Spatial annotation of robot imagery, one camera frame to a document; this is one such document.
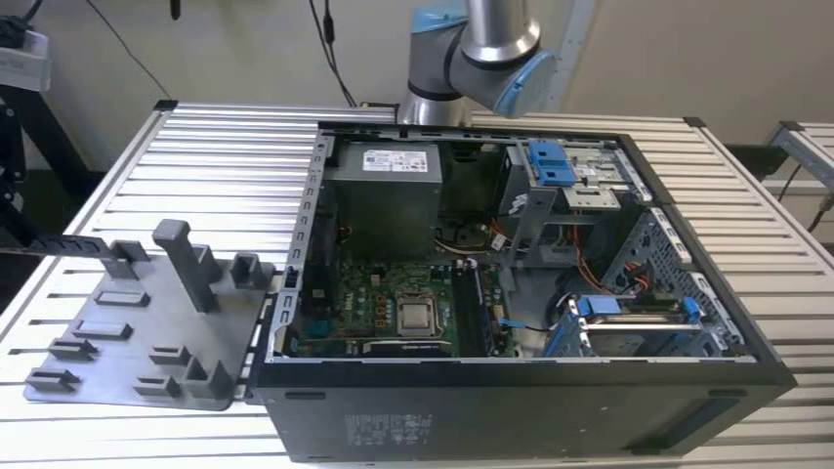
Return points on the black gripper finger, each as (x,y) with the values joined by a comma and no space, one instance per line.
(16,220)

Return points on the blue RAM stick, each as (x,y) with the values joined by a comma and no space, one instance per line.
(78,244)

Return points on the grey plastic parts rack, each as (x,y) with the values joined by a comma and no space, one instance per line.
(163,322)

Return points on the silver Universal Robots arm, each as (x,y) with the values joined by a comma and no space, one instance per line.
(502,24)

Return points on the black bulky object beside table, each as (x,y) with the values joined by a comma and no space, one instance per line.
(59,205)

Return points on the black table corner cap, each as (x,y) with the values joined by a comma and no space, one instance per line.
(166,104)
(695,122)

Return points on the short black antenna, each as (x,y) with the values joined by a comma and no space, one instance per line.
(175,10)

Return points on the green motherboard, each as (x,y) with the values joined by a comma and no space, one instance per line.
(364,293)

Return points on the grey power supply unit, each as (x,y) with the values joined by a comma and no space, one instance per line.
(384,205)

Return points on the CPU socket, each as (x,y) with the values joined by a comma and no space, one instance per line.
(417,297)

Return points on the silver CPU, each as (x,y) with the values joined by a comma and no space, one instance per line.
(417,318)

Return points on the black graphics card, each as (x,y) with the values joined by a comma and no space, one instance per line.
(404,348)

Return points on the black round fan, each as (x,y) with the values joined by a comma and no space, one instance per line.
(466,235)

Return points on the black open PC case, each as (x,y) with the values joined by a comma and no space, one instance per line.
(457,415)

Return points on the blue plastic drive latch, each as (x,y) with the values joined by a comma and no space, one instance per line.
(547,161)

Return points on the grey metal drive cage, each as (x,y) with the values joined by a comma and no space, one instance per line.
(590,198)

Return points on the blue disk carrier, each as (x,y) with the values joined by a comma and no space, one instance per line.
(602,305)

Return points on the black box behind table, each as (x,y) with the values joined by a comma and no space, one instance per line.
(755,161)

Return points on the aluminium side table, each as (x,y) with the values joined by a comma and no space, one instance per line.
(807,146)

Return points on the black slanted frame bar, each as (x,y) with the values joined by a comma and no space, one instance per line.
(55,132)

